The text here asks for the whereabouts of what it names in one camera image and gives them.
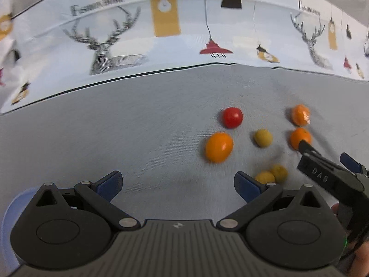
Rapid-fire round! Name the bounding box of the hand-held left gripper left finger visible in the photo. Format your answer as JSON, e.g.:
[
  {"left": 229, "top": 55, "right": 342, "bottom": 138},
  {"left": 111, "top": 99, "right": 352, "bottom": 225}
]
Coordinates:
[{"left": 34, "top": 171, "right": 141, "bottom": 231}]

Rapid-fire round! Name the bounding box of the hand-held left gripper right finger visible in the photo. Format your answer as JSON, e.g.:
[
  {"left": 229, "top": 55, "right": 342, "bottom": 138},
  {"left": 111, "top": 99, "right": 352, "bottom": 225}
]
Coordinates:
[{"left": 216, "top": 171, "right": 330, "bottom": 231}]

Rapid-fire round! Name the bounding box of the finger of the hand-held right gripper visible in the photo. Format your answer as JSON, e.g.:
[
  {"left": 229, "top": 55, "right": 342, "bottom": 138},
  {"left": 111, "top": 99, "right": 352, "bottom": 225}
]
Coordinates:
[
  {"left": 297, "top": 140, "right": 363, "bottom": 197},
  {"left": 339, "top": 152, "right": 369, "bottom": 180}
]

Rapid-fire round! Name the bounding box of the small yellow fruit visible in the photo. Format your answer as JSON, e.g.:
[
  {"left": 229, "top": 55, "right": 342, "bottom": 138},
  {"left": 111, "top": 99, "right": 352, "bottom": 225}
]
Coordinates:
[
  {"left": 271, "top": 164, "right": 288, "bottom": 184},
  {"left": 255, "top": 171, "right": 276, "bottom": 184},
  {"left": 254, "top": 129, "right": 273, "bottom": 148}
]

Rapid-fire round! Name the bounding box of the small orange tangerine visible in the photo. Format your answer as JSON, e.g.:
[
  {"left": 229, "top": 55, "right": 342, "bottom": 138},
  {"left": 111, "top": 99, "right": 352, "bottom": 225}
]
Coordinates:
[{"left": 290, "top": 127, "right": 312, "bottom": 151}]

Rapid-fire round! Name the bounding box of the oval orange kumquat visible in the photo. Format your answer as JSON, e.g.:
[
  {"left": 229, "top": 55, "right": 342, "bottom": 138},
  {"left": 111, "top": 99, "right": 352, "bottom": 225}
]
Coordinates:
[{"left": 205, "top": 132, "right": 234, "bottom": 163}]

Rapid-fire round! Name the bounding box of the shiny tangerine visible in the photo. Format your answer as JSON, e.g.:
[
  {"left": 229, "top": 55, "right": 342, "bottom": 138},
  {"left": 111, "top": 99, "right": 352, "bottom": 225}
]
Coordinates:
[{"left": 290, "top": 104, "right": 312, "bottom": 126}]

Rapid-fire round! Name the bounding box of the light blue plate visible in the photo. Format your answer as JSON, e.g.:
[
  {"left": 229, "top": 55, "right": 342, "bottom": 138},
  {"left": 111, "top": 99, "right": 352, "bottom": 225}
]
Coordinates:
[{"left": 0, "top": 187, "right": 39, "bottom": 272}]

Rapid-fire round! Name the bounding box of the person's right hand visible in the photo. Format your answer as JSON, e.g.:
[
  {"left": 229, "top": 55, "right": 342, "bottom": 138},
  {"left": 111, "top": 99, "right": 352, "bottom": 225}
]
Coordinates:
[{"left": 347, "top": 244, "right": 369, "bottom": 277}]

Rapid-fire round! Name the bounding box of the grey bed sheet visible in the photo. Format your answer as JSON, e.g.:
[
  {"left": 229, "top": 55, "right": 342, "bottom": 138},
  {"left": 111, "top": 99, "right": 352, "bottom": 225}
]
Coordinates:
[{"left": 0, "top": 0, "right": 369, "bottom": 227}]

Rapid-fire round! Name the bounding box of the red cherry tomato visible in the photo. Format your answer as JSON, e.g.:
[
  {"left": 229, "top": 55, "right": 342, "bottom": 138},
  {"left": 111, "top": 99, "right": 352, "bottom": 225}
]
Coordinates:
[{"left": 223, "top": 107, "right": 243, "bottom": 129}]

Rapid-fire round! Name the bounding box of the deer printed white cloth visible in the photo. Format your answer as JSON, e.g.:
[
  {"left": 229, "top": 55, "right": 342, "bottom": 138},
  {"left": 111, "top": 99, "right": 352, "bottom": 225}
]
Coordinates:
[{"left": 0, "top": 0, "right": 369, "bottom": 115}]

